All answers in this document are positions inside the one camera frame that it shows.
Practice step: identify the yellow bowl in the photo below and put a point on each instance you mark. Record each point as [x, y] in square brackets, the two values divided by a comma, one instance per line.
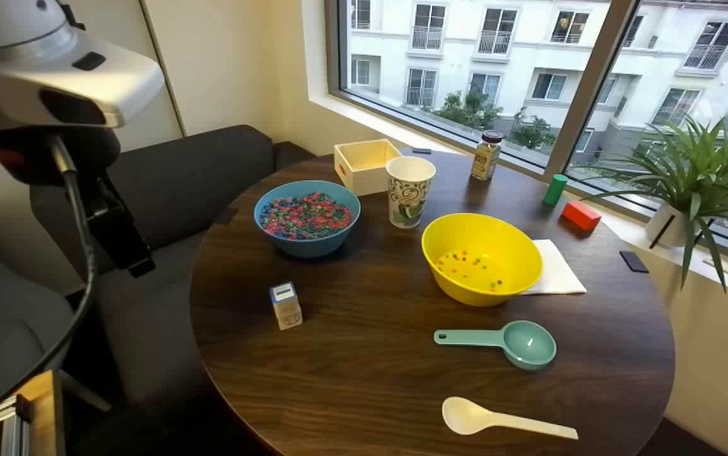
[497, 244]

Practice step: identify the teal measuring scoop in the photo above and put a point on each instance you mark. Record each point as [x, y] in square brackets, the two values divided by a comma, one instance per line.
[525, 345]

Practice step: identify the potted green plant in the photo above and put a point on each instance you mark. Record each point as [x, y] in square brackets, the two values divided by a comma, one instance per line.
[699, 177]

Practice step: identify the few colourful beads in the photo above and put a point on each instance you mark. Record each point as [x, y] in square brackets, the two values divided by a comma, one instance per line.
[468, 266]

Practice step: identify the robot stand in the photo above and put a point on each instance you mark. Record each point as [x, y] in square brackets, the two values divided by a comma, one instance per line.
[34, 418]

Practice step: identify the red rectangular block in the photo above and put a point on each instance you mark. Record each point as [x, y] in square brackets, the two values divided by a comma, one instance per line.
[580, 215]

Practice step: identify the heap of colourful beads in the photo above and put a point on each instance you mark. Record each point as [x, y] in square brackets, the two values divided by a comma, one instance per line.
[305, 215]

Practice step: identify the patterned paper cup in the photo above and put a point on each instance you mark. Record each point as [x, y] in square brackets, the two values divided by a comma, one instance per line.
[409, 193]

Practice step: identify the dark grey sofa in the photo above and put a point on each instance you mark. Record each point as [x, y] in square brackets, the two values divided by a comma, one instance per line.
[186, 177]

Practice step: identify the blue bowl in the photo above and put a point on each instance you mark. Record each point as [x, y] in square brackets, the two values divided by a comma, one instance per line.
[308, 244]

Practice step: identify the white paper napkin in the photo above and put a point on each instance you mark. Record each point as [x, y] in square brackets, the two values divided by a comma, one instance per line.
[560, 272]

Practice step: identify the small black flat pad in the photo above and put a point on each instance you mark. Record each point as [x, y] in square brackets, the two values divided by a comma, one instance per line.
[421, 151]
[633, 261]

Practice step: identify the white plastic spoon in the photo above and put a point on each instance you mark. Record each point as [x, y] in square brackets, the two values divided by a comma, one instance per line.
[471, 416]

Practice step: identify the green cylinder block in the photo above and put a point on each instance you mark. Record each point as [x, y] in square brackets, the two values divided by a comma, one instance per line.
[554, 190]

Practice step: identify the grey armchair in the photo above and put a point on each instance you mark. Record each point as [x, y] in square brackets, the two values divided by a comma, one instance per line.
[2, 316]

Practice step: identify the plain wooden square block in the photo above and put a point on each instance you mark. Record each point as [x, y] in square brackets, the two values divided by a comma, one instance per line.
[289, 315]

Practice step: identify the wooden block with blue face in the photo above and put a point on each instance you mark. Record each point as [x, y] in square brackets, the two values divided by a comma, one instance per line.
[283, 295]

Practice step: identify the cream wooden box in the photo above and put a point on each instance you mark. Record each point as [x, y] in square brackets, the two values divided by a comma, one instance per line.
[364, 166]

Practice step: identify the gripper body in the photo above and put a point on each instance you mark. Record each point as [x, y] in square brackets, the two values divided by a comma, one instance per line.
[78, 152]

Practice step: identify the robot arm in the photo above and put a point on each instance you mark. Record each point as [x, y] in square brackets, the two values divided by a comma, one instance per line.
[53, 69]

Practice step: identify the glass jar with black lid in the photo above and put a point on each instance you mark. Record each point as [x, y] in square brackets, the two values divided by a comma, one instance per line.
[485, 158]

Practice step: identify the window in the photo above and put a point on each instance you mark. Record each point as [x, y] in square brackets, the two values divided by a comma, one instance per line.
[528, 69]

